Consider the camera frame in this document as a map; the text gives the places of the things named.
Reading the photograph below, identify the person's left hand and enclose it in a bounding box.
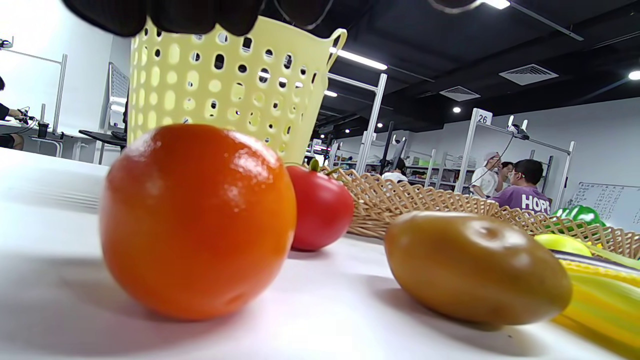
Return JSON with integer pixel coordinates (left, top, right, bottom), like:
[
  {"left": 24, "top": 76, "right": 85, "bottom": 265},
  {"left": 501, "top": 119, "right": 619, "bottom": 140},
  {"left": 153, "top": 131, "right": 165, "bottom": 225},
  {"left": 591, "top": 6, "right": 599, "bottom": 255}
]
[{"left": 62, "top": 0, "right": 483, "bottom": 37}]

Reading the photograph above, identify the yellow plastic basket container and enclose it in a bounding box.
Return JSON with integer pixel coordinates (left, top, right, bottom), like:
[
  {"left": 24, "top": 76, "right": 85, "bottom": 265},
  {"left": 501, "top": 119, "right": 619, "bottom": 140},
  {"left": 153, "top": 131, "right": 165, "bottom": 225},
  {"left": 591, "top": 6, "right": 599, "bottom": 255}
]
[{"left": 127, "top": 15, "right": 348, "bottom": 166}]

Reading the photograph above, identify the orange fruit object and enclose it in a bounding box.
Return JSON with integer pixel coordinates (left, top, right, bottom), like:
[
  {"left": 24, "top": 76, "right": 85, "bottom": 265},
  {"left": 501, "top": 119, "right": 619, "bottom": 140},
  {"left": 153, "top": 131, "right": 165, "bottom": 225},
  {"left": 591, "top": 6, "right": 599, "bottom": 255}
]
[{"left": 99, "top": 123, "right": 298, "bottom": 321}]

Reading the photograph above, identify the red tomato object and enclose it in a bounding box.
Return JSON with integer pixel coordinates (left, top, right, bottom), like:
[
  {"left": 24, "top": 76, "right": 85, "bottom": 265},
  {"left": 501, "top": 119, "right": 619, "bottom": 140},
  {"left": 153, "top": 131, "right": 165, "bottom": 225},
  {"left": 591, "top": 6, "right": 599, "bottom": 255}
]
[{"left": 286, "top": 159, "right": 355, "bottom": 252}]

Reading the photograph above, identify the oval wicker basket container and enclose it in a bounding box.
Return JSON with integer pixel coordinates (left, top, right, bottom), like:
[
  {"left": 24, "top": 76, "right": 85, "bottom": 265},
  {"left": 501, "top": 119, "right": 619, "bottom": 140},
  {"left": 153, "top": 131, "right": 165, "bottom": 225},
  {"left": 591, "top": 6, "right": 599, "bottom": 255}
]
[{"left": 320, "top": 166, "right": 556, "bottom": 240}]

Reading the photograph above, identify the brown potato object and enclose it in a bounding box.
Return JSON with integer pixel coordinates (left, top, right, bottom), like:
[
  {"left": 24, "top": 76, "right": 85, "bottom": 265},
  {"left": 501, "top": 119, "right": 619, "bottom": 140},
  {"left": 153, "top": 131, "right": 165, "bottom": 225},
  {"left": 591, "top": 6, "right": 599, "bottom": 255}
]
[{"left": 384, "top": 211, "right": 573, "bottom": 326}]

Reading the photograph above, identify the yellow lemon object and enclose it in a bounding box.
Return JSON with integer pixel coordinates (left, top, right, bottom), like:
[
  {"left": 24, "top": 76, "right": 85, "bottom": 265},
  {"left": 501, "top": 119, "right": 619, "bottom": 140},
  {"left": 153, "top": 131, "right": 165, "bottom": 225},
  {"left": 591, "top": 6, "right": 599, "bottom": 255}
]
[{"left": 534, "top": 233, "right": 593, "bottom": 257}]

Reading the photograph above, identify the green bell pepper object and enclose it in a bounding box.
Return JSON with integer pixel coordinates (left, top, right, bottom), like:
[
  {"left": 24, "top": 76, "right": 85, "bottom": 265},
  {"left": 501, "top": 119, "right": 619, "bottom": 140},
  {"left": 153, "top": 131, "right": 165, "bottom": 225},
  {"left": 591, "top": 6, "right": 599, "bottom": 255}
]
[{"left": 551, "top": 204, "right": 607, "bottom": 228}]

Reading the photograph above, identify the purple eggplant object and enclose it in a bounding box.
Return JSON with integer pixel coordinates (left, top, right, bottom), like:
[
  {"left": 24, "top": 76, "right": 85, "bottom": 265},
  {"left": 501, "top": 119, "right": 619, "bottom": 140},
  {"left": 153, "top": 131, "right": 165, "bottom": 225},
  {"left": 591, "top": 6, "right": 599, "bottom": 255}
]
[{"left": 552, "top": 249, "right": 640, "bottom": 277}]

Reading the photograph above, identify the yellow corn cob object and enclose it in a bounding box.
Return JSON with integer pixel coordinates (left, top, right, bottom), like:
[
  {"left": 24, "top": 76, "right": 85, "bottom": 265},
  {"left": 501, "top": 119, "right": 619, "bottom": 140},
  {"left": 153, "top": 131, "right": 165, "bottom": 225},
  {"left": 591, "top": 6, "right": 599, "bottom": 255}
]
[{"left": 552, "top": 260, "right": 640, "bottom": 351}]

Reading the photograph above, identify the ceiling air vent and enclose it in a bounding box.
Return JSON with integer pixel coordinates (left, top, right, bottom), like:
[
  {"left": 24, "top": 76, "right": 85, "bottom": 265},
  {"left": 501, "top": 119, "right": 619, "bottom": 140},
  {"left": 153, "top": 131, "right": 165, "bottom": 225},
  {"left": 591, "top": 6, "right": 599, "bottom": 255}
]
[
  {"left": 499, "top": 64, "right": 559, "bottom": 86},
  {"left": 439, "top": 86, "right": 481, "bottom": 102}
]

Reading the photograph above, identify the whiteboard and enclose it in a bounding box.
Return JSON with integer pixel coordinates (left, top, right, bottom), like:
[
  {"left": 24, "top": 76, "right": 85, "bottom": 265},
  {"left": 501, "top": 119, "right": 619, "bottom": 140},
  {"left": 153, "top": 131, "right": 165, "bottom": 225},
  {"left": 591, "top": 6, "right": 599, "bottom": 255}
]
[{"left": 567, "top": 181, "right": 640, "bottom": 233}]

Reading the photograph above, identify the white metal rig frame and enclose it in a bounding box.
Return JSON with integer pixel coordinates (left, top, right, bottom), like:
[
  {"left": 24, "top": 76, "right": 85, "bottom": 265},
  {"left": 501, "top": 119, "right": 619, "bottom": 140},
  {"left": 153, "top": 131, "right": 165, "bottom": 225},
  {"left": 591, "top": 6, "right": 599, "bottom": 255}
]
[
  {"left": 452, "top": 108, "right": 576, "bottom": 211},
  {"left": 327, "top": 72, "right": 388, "bottom": 176}
]

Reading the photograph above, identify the white mounted camera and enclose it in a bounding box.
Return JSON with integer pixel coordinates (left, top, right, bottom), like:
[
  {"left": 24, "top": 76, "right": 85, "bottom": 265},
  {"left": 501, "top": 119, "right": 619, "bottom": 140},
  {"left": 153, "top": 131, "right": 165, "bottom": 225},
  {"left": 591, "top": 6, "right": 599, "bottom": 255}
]
[{"left": 507, "top": 116, "right": 531, "bottom": 141}]

